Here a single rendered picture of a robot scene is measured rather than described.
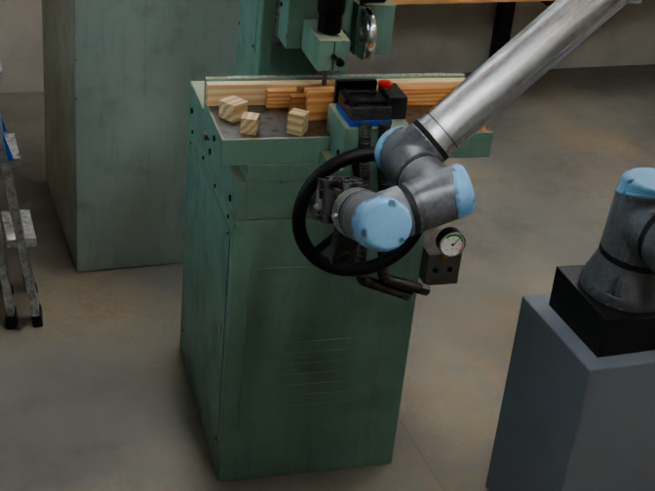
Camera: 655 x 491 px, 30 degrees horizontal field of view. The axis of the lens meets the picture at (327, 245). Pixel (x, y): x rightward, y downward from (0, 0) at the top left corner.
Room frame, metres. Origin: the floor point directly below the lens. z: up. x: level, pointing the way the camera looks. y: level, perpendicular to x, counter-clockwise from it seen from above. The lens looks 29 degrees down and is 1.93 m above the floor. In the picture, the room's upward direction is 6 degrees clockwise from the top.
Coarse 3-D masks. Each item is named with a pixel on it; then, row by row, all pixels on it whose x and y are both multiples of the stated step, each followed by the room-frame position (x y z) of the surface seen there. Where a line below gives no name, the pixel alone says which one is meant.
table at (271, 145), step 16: (208, 112) 2.42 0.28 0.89; (256, 112) 2.44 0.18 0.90; (272, 112) 2.45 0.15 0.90; (288, 112) 2.45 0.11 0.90; (416, 112) 2.53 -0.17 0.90; (208, 128) 2.42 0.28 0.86; (224, 128) 2.34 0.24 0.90; (240, 128) 2.34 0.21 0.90; (272, 128) 2.36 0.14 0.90; (320, 128) 2.39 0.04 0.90; (224, 144) 2.28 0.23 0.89; (240, 144) 2.29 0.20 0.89; (256, 144) 2.30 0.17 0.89; (272, 144) 2.31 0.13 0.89; (288, 144) 2.32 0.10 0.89; (304, 144) 2.33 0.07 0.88; (320, 144) 2.34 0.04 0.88; (464, 144) 2.44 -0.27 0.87; (480, 144) 2.45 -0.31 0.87; (224, 160) 2.28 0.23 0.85; (240, 160) 2.29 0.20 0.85; (256, 160) 2.30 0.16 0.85; (272, 160) 2.31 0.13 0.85; (288, 160) 2.32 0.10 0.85; (304, 160) 2.33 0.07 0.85; (320, 160) 2.33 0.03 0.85; (352, 176) 2.27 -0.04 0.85
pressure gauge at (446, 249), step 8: (440, 232) 2.39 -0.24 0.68; (448, 232) 2.38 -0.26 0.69; (456, 232) 2.38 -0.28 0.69; (440, 240) 2.37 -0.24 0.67; (448, 240) 2.38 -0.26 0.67; (456, 240) 2.38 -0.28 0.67; (464, 240) 2.38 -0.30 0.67; (440, 248) 2.37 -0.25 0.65; (448, 248) 2.38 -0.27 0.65; (456, 248) 2.38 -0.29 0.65; (448, 256) 2.37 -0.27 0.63
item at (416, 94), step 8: (272, 88) 2.49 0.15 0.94; (280, 88) 2.49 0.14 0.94; (288, 88) 2.50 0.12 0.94; (400, 88) 2.57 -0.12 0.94; (408, 88) 2.57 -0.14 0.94; (416, 88) 2.58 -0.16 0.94; (424, 88) 2.58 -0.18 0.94; (432, 88) 2.59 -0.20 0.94; (440, 88) 2.59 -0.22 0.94; (448, 88) 2.60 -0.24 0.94; (272, 96) 2.47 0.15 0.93; (280, 96) 2.47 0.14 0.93; (288, 96) 2.48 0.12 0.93; (408, 96) 2.56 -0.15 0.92; (416, 96) 2.57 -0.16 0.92; (424, 96) 2.58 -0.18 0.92; (432, 96) 2.58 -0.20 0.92; (440, 96) 2.59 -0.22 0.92; (272, 104) 2.47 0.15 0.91; (280, 104) 2.47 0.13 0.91; (288, 104) 2.48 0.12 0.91; (408, 104) 2.57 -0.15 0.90; (416, 104) 2.57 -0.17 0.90; (424, 104) 2.58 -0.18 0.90; (432, 104) 2.58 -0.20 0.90
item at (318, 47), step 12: (312, 24) 2.55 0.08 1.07; (312, 36) 2.50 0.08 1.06; (324, 36) 2.48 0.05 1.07; (336, 36) 2.49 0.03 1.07; (312, 48) 2.50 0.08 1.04; (324, 48) 2.46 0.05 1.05; (336, 48) 2.47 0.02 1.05; (348, 48) 2.47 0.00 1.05; (312, 60) 2.49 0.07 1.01; (324, 60) 2.46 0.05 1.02
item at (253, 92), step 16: (304, 80) 2.53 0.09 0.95; (320, 80) 2.54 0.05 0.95; (400, 80) 2.59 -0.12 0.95; (416, 80) 2.60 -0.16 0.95; (432, 80) 2.61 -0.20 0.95; (448, 80) 2.62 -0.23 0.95; (208, 96) 2.44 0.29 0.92; (224, 96) 2.45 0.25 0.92; (240, 96) 2.47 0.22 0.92; (256, 96) 2.48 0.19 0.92
